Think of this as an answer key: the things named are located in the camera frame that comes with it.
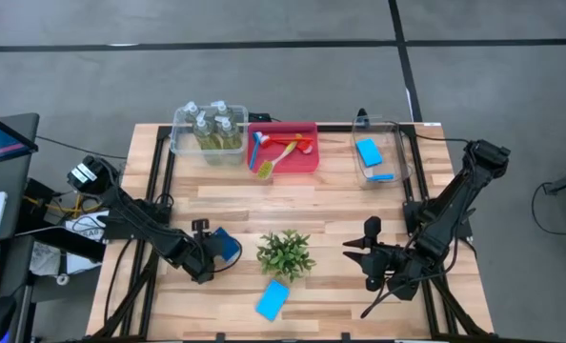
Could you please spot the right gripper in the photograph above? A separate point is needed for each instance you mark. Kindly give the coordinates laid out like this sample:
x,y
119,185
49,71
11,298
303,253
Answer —
x,y
385,264

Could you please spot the green plant in white pot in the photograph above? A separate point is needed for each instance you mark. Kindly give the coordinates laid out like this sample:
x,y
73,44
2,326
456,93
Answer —
x,y
285,257

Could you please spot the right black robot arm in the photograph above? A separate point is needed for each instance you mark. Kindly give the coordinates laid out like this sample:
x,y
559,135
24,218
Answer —
x,y
454,200

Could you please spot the clear plastic organizer bin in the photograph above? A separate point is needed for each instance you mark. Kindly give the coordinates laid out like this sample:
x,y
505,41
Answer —
x,y
392,143

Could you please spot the black clamp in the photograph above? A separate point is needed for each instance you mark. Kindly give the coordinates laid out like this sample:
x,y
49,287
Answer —
x,y
363,115

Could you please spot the blue dish brush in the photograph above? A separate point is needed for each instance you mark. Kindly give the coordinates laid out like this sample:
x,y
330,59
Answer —
x,y
253,155

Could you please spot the black power adapter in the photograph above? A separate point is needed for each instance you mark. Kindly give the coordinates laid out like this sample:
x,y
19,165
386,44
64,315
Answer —
x,y
260,117

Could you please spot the green dish brush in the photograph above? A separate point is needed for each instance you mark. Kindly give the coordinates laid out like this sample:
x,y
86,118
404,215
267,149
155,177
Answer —
x,y
276,159

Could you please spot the red plastic bin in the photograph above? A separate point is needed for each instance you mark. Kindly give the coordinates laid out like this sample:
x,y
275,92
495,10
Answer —
x,y
297,164

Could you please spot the white crumpled paper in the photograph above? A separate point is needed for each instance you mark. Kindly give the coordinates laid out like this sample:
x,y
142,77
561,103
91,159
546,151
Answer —
x,y
49,259

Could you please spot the clear plastic tub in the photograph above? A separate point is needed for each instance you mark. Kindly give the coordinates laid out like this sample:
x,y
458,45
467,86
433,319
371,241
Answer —
x,y
183,140

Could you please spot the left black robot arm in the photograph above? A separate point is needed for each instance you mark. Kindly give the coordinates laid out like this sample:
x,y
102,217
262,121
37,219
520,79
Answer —
x,y
135,219

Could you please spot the black aluminium table frame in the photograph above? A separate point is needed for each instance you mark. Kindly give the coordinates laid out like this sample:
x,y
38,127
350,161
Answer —
x,y
430,305

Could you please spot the blue kitchen sponge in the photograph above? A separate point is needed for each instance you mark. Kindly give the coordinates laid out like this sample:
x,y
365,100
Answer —
x,y
227,243
272,300
369,152
380,177

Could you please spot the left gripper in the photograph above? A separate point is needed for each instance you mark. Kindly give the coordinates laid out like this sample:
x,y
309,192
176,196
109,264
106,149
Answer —
x,y
192,255

